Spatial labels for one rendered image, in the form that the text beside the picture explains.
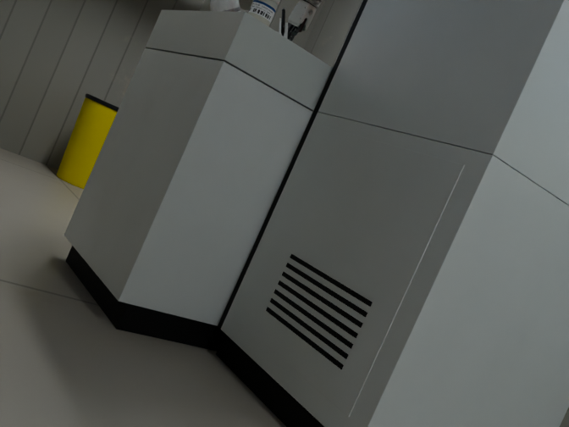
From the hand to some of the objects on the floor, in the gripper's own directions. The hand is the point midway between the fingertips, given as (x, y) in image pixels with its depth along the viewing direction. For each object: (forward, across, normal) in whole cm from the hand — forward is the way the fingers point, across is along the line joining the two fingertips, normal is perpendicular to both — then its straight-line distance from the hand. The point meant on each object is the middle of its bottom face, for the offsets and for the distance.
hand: (288, 37), depth 249 cm
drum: (+153, -184, +17) cm, 240 cm away
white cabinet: (+104, +49, -2) cm, 115 cm away
